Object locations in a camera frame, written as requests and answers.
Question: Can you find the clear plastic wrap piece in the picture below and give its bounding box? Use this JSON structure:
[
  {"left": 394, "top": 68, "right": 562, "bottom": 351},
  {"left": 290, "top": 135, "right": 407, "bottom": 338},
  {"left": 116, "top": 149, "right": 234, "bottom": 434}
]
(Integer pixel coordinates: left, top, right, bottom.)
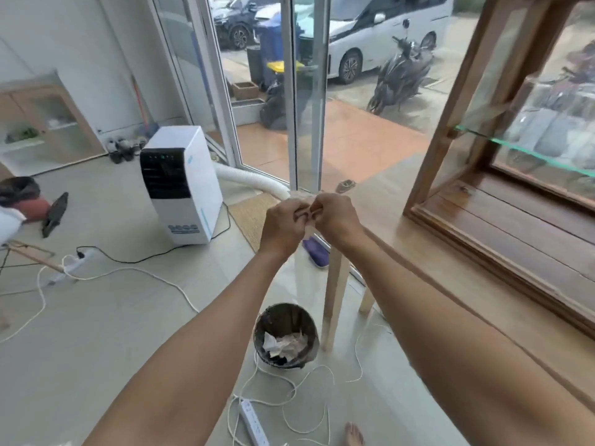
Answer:
[{"left": 289, "top": 189, "right": 326, "bottom": 238}]

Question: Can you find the white power cable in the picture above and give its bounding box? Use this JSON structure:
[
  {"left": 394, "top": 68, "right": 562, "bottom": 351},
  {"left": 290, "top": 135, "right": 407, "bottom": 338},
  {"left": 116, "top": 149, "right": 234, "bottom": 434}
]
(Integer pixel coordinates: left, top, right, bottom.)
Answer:
[{"left": 227, "top": 316, "right": 393, "bottom": 446}]

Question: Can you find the pair of dark shoes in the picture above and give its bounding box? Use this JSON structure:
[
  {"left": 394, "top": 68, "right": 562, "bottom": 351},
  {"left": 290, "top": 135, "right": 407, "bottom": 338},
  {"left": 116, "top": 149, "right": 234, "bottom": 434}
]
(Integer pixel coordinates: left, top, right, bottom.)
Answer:
[{"left": 105, "top": 137, "right": 148, "bottom": 164}]

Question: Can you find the white van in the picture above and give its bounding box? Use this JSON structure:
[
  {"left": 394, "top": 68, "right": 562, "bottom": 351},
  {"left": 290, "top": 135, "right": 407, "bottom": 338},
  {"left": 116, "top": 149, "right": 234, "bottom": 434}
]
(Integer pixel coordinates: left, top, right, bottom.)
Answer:
[{"left": 255, "top": 0, "right": 455, "bottom": 85}]

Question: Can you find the person's left hand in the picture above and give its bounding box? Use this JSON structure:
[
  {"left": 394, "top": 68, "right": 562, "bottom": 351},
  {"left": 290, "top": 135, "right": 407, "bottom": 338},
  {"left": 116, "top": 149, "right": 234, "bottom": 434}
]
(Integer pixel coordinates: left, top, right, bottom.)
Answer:
[{"left": 258, "top": 197, "right": 313, "bottom": 256}]

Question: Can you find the white power strip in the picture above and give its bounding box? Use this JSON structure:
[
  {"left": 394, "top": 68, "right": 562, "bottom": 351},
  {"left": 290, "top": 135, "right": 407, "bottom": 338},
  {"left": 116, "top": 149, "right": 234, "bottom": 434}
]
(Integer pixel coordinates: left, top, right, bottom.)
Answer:
[{"left": 238, "top": 398, "right": 270, "bottom": 446}]

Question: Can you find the black power cable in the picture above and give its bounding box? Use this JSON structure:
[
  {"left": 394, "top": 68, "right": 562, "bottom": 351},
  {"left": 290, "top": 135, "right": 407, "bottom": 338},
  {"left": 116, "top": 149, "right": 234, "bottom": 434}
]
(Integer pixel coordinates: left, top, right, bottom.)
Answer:
[{"left": 75, "top": 202, "right": 231, "bottom": 265}]

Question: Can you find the black scooter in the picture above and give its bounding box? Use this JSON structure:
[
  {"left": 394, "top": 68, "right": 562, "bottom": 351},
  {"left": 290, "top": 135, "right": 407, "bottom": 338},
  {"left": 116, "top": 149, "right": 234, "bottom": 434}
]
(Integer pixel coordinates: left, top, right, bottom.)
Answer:
[{"left": 366, "top": 19, "right": 438, "bottom": 116}]

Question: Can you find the black dustpan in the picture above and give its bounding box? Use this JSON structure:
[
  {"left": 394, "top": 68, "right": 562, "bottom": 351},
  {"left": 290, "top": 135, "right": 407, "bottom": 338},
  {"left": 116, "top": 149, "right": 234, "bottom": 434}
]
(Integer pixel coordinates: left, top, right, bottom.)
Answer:
[{"left": 42, "top": 192, "right": 69, "bottom": 238}]

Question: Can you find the small wooden glass cabinet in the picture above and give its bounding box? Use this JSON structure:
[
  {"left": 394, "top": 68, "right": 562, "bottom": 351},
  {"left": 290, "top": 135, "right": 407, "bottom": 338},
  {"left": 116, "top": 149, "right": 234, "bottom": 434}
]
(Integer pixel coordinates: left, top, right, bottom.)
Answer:
[{"left": 0, "top": 72, "right": 107, "bottom": 177}]

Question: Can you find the black waste bin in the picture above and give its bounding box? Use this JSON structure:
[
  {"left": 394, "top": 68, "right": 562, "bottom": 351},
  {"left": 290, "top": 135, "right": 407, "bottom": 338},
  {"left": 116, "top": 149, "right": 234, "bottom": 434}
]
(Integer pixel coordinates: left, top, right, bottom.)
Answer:
[{"left": 253, "top": 304, "right": 320, "bottom": 370}]

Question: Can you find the purple slipper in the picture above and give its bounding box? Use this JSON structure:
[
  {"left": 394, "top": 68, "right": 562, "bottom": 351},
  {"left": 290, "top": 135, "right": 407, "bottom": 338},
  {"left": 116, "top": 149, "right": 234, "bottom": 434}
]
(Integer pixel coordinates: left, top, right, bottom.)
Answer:
[{"left": 302, "top": 238, "right": 331, "bottom": 269}]

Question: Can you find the wooden table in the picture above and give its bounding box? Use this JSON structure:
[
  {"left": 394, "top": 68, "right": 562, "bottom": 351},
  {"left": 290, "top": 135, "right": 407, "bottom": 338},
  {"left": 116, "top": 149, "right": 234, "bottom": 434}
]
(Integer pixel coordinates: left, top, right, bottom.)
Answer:
[{"left": 321, "top": 153, "right": 595, "bottom": 414}]

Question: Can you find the crumpled white paper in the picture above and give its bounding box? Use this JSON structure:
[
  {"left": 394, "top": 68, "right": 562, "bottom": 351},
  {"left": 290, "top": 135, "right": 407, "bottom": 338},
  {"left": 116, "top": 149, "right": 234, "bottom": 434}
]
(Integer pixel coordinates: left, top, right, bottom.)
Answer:
[{"left": 263, "top": 331, "right": 309, "bottom": 361}]

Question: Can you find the person's left forearm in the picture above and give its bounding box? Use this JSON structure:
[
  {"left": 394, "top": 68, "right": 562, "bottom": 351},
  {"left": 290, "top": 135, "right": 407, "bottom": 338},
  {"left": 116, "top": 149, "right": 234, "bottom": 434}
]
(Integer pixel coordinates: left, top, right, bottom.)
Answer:
[{"left": 83, "top": 248, "right": 303, "bottom": 446}]

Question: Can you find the person's right hand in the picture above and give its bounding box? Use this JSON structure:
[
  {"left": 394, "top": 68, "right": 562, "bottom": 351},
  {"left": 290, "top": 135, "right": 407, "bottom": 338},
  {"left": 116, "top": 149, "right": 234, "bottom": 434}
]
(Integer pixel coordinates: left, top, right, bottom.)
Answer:
[{"left": 309, "top": 193, "right": 366, "bottom": 250}]

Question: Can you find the white extension socket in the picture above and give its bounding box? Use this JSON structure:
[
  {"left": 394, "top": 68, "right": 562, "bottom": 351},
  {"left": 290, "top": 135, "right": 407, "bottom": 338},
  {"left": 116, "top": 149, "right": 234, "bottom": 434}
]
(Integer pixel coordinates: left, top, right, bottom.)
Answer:
[{"left": 46, "top": 255, "right": 94, "bottom": 286}]

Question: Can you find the brown planter box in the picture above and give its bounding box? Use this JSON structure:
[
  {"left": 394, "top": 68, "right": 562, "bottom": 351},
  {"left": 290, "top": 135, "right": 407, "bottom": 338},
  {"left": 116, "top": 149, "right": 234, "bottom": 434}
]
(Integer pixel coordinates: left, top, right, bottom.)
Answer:
[{"left": 231, "top": 81, "right": 260, "bottom": 101}]

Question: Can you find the red stool with black bag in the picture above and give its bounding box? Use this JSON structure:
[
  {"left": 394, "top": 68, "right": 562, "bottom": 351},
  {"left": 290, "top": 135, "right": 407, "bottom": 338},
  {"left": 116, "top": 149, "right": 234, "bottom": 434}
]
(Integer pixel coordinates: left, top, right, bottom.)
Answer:
[{"left": 0, "top": 177, "right": 51, "bottom": 223}]

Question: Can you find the broom with red handle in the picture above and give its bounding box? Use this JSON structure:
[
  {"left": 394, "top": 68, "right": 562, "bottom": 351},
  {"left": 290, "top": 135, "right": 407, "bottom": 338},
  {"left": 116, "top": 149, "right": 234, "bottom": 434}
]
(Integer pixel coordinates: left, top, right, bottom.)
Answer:
[{"left": 130, "top": 75, "right": 159, "bottom": 140}]

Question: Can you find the woven doormat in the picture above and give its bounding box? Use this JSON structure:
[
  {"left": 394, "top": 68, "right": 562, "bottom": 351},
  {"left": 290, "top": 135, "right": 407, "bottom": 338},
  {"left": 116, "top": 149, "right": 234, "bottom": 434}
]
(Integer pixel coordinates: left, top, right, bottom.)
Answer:
[{"left": 229, "top": 192, "right": 282, "bottom": 252}]

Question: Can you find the black garbage bag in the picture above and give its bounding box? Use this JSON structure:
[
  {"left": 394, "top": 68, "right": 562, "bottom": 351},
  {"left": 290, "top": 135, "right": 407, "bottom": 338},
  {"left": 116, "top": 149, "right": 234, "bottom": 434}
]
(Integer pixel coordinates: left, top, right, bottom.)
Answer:
[{"left": 258, "top": 81, "right": 289, "bottom": 131}]

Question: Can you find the white portable air conditioner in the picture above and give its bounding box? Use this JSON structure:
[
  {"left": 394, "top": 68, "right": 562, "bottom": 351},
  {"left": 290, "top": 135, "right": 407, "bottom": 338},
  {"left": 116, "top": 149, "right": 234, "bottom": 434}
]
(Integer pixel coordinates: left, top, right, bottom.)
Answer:
[{"left": 139, "top": 125, "right": 225, "bottom": 247}]

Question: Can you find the sliding glass door frame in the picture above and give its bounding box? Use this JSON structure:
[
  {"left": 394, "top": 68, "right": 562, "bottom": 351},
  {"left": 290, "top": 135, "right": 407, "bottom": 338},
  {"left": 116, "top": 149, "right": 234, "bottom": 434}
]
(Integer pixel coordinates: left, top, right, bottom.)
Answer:
[{"left": 148, "top": 0, "right": 332, "bottom": 193}]

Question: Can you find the person's right forearm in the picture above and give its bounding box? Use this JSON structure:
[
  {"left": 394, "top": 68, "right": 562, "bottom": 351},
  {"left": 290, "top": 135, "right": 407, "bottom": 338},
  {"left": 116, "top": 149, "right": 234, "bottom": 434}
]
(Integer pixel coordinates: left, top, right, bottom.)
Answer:
[{"left": 336, "top": 230, "right": 595, "bottom": 446}]

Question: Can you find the wooden glass display cabinet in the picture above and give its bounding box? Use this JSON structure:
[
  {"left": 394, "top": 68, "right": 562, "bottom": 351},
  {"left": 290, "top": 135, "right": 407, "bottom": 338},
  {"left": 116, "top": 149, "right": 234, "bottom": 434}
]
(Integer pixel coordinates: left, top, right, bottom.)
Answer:
[{"left": 403, "top": 0, "right": 595, "bottom": 339}]

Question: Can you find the blue wheelie bin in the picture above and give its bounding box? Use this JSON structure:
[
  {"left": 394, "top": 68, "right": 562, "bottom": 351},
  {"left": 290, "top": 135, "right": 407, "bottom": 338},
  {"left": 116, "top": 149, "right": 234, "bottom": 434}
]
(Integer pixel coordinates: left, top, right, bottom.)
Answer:
[{"left": 257, "top": 14, "right": 307, "bottom": 91}]

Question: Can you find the white exhaust hose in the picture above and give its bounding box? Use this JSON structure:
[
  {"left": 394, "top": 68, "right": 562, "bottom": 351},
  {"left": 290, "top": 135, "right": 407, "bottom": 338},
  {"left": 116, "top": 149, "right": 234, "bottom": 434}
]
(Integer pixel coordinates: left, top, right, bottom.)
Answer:
[{"left": 213, "top": 162, "right": 292, "bottom": 201}]

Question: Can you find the dark blue car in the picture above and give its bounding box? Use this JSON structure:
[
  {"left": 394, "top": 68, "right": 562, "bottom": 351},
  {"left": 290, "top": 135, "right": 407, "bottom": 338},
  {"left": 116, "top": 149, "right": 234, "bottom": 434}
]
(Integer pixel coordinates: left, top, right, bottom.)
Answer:
[{"left": 211, "top": 0, "right": 261, "bottom": 50}]

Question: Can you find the green glass shelf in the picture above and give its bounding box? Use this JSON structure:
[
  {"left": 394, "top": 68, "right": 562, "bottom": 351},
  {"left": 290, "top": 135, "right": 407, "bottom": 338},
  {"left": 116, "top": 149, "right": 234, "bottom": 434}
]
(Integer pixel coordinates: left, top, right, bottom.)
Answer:
[{"left": 454, "top": 125, "right": 595, "bottom": 179}]

